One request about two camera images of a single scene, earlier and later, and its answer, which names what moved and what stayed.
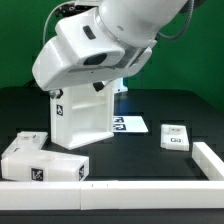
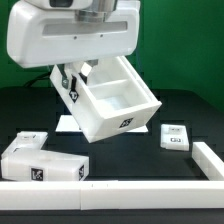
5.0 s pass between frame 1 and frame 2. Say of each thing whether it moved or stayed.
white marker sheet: moved
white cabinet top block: stayed
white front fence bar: stayed
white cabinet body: moved
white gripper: moved
